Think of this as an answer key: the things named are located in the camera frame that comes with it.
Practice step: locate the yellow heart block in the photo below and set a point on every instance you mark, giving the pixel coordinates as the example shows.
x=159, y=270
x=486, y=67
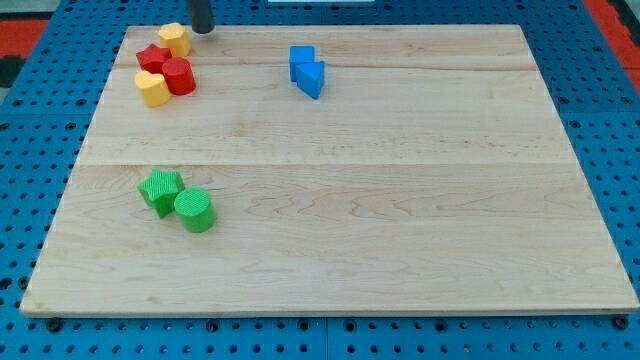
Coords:
x=152, y=88

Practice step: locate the yellow hexagon block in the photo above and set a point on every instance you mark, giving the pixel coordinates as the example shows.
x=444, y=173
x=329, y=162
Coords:
x=174, y=36

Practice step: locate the blue triangle block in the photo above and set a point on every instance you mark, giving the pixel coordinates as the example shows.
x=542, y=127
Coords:
x=310, y=78

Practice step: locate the light wooden board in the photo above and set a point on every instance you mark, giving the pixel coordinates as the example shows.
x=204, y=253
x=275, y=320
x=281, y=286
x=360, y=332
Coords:
x=432, y=177

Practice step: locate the blue cube block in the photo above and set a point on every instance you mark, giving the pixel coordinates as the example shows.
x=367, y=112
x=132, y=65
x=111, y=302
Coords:
x=298, y=55

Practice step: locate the green cylinder block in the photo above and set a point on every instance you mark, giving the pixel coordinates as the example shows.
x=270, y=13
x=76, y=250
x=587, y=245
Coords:
x=195, y=210

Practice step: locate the green star block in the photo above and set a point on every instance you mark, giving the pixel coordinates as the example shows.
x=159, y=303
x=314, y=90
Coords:
x=160, y=189

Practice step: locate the red cylinder block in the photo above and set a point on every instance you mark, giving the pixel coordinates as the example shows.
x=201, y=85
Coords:
x=179, y=76

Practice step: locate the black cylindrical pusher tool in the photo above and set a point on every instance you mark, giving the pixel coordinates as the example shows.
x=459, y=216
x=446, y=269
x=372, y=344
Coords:
x=201, y=16

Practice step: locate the red star block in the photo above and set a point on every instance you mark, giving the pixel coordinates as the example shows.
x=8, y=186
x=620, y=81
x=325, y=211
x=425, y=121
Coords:
x=152, y=58

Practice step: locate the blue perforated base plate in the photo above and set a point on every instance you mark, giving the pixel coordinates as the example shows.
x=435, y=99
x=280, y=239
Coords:
x=48, y=110

